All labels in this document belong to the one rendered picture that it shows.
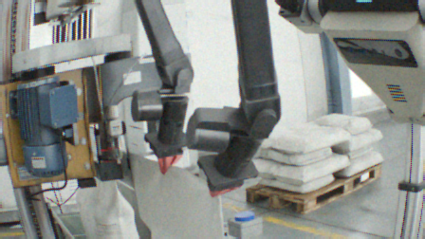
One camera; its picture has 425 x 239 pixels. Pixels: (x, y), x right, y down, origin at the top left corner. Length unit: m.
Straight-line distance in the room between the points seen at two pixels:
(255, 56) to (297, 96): 6.15
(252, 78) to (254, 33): 0.08
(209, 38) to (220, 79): 0.50
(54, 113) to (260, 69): 0.49
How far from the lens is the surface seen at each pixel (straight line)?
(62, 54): 1.22
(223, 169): 0.99
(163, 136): 1.24
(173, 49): 1.18
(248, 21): 0.79
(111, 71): 1.45
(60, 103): 1.14
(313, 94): 7.18
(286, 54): 6.88
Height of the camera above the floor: 1.35
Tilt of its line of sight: 8 degrees down
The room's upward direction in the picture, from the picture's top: 5 degrees counter-clockwise
